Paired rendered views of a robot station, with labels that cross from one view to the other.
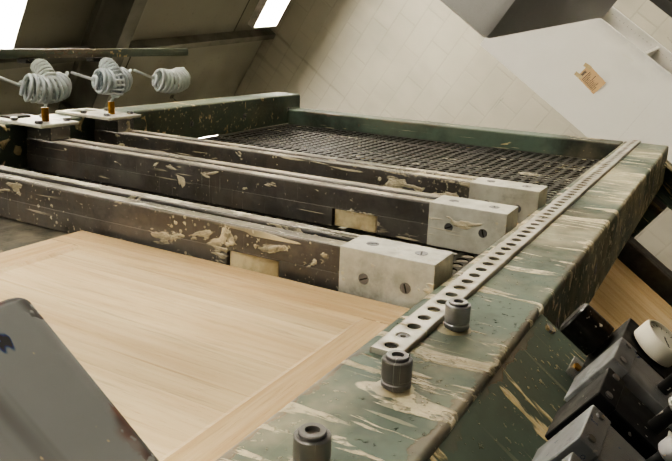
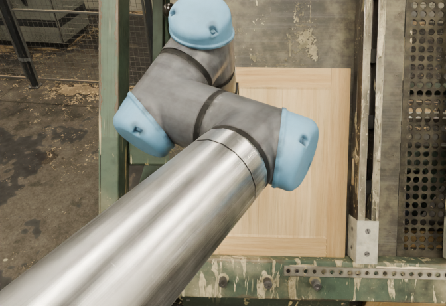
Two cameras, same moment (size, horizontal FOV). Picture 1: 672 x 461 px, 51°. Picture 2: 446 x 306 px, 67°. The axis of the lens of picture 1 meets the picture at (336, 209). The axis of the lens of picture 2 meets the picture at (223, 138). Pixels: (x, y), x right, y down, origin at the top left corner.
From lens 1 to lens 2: 1.03 m
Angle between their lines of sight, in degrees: 78
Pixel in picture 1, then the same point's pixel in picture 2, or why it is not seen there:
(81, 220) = (356, 62)
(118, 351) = not seen: hidden behind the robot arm
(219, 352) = (276, 210)
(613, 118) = not seen: outside the picture
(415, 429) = (250, 293)
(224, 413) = (247, 234)
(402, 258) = (356, 249)
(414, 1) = not seen: outside the picture
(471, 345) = (305, 289)
